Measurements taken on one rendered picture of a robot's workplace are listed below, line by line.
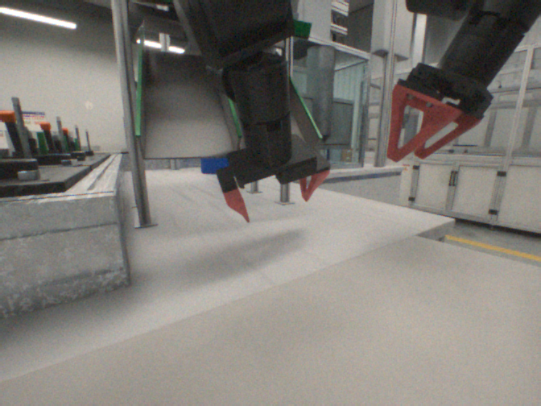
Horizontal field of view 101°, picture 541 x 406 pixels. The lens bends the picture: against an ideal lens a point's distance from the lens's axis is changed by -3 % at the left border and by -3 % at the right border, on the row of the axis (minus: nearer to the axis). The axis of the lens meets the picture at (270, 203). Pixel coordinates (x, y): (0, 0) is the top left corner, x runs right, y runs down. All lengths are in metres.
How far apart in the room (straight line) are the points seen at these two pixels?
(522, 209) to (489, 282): 3.55
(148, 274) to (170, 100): 0.28
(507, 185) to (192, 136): 3.72
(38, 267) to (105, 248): 0.05
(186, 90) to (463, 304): 0.48
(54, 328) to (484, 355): 0.34
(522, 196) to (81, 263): 3.88
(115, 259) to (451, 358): 0.30
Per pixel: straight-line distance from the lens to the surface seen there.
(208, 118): 0.42
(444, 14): 0.38
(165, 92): 0.47
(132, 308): 0.27
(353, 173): 1.47
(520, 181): 3.86
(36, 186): 0.34
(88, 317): 0.28
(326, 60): 1.47
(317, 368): 0.20
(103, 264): 0.29
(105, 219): 0.28
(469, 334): 0.27
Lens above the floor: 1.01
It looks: 14 degrees down
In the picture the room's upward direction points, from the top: straight up
